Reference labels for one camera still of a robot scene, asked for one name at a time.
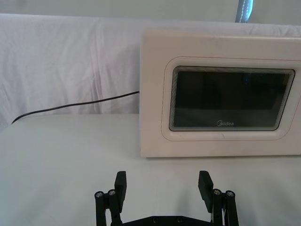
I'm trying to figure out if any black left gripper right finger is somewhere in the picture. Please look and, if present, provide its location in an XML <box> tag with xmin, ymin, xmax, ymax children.
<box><xmin>198</xmin><ymin>170</ymin><xmax>239</xmax><ymax>226</ymax></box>

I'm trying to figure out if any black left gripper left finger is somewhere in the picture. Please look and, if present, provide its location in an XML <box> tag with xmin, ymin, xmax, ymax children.
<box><xmin>94</xmin><ymin>171</ymin><xmax>128</xmax><ymax>226</ymax></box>

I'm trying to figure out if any white table cloth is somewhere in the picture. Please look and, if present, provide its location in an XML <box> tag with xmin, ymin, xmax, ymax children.
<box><xmin>0</xmin><ymin>113</ymin><xmax>301</xmax><ymax>226</ymax></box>

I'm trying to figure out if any cream microwave oven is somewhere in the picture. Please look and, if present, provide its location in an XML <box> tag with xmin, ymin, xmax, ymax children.
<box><xmin>138</xmin><ymin>29</ymin><xmax>301</xmax><ymax>159</ymax></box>

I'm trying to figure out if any white curtain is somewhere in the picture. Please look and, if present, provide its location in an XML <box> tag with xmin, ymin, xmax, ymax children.
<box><xmin>0</xmin><ymin>0</ymin><xmax>301</xmax><ymax>132</ymax></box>

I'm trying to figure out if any black power cable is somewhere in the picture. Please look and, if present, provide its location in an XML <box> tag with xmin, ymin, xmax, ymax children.
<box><xmin>11</xmin><ymin>90</ymin><xmax>140</xmax><ymax>124</ymax></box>

